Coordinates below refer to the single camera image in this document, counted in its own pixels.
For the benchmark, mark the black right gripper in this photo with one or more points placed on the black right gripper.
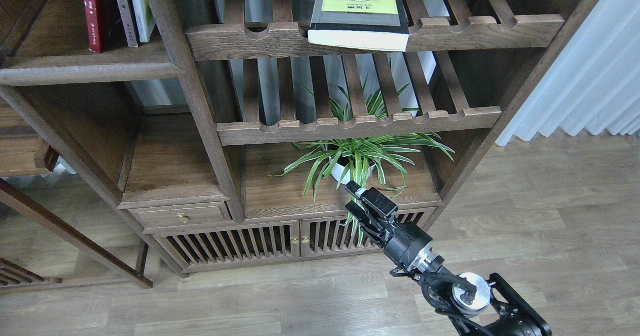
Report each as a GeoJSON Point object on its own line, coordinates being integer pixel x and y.
{"type": "Point", "coordinates": [406, 244]}

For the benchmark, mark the red rescue guide book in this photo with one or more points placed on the red rescue guide book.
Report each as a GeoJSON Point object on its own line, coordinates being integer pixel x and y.
{"type": "Point", "coordinates": [104, 24]}

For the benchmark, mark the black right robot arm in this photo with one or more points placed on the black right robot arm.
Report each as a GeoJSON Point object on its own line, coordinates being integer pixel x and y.
{"type": "Point", "coordinates": [475, 306]}

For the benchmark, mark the white plant pot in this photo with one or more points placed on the white plant pot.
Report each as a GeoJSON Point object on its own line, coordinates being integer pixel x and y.
{"type": "Point", "coordinates": [346, 170]}

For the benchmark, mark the green spider plant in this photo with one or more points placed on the green spider plant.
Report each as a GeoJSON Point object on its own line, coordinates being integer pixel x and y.
{"type": "Point", "coordinates": [378, 149]}

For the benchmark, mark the dark wooden bookshelf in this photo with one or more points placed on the dark wooden bookshelf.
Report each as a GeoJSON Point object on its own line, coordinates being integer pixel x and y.
{"type": "Point", "coordinates": [176, 122]}

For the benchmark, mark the brass drawer knob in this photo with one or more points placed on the brass drawer knob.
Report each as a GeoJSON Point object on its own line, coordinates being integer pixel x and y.
{"type": "Point", "coordinates": [183, 217]}

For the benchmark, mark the yellow and black thick book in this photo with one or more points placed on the yellow and black thick book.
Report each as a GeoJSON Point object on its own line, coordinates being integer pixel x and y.
{"type": "Point", "coordinates": [378, 25]}

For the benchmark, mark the white pleated curtain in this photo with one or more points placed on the white pleated curtain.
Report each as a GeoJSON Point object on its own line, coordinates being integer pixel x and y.
{"type": "Point", "coordinates": [594, 85]}

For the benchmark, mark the white green upright book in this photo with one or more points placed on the white green upright book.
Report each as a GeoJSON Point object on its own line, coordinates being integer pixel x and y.
{"type": "Point", "coordinates": [144, 19]}

